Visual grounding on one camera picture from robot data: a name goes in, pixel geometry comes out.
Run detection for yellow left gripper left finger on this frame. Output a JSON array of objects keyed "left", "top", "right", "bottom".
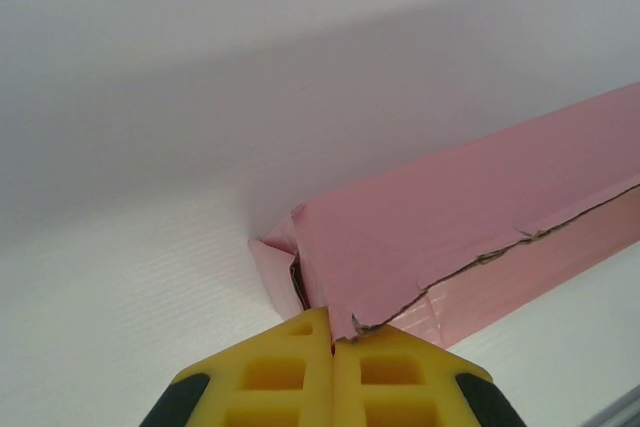
[{"left": 140, "top": 305, "right": 335, "bottom": 427}]

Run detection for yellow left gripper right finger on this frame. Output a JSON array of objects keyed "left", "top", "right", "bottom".
[{"left": 331, "top": 322, "right": 516, "bottom": 427}]

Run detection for pink paper box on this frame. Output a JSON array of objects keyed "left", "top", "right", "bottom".
[{"left": 248, "top": 80, "right": 640, "bottom": 349}]

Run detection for grey metal wall rail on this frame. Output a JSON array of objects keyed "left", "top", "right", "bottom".
[{"left": 584, "top": 386, "right": 640, "bottom": 427}]

